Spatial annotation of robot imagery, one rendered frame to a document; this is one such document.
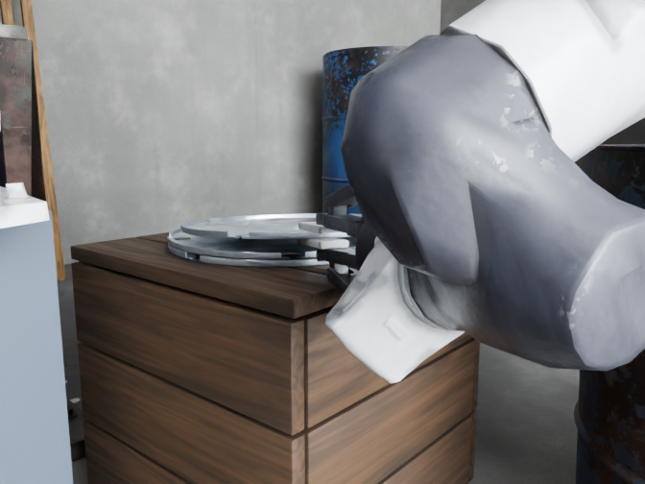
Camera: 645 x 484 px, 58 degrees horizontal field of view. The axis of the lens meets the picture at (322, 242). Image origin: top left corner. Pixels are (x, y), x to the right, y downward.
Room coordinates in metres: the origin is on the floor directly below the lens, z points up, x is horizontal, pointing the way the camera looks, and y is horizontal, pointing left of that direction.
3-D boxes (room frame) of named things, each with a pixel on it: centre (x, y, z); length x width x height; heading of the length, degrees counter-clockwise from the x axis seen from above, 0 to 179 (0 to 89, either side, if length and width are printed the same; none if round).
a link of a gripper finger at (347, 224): (0.52, -0.03, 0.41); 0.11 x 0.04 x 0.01; 21
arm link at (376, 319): (0.38, -0.06, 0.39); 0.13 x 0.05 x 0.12; 111
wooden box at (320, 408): (0.76, 0.05, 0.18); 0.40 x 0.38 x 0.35; 49
